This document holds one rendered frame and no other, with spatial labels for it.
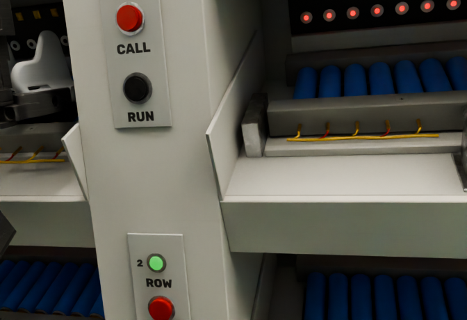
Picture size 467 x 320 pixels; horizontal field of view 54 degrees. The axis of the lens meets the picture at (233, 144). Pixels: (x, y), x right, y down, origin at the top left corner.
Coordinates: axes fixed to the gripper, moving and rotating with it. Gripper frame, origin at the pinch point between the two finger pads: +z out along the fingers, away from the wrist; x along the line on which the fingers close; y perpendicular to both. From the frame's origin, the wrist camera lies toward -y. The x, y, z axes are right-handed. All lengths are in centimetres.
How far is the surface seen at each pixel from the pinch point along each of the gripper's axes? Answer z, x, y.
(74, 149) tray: -9.1, -7.0, -2.8
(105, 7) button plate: -8.2, -10.1, 6.0
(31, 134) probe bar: -3.9, 0.3, -2.5
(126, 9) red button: -8.6, -11.6, 5.7
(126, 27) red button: -8.6, -11.5, 4.7
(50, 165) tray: -4.1, -1.1, -5.1
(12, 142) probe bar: -3.7, 2.5, -3.2
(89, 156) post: -8.2, -7.4, -3.5
